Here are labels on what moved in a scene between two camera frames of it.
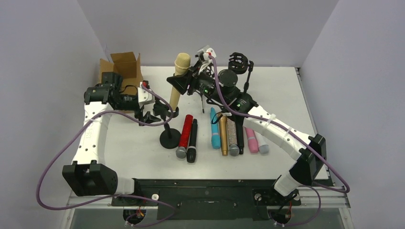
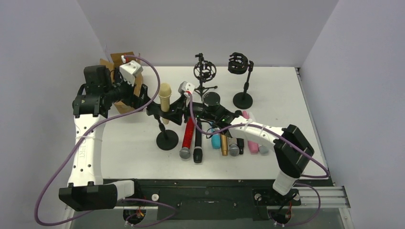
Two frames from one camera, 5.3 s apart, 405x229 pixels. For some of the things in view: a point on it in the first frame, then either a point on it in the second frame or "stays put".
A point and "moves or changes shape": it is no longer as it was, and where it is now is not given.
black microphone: [191, 151] to [197, 153]
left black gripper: [147, 107] to [139, 96]
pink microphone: [252, 142] stays put
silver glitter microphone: [234, 149] stays put
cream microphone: [182, 61] to [165, 92]
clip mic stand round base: [169, 138] moves or changes shape
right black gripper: [190, 83] to [180, 109]
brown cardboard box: [130, 69] stays put
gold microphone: [223, 121] stays put
